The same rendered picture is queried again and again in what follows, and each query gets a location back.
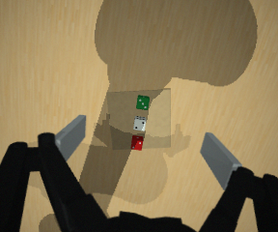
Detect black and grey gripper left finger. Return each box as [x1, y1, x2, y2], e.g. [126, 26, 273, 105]
[0, 114, 120, 232]

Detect white die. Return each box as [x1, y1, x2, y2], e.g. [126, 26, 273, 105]
[133, 116, 146, 131]

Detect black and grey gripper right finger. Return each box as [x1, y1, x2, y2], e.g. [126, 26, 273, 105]
[199, 132, 278, 232]

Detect red die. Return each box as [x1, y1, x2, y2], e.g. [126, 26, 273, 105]
[130, 135, 143, 151]

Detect tan square mat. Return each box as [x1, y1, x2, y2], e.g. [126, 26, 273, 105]
[106, 89, 171, 150]

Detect green die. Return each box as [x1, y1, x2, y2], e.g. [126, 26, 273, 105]
[136, 95, 150, 110]

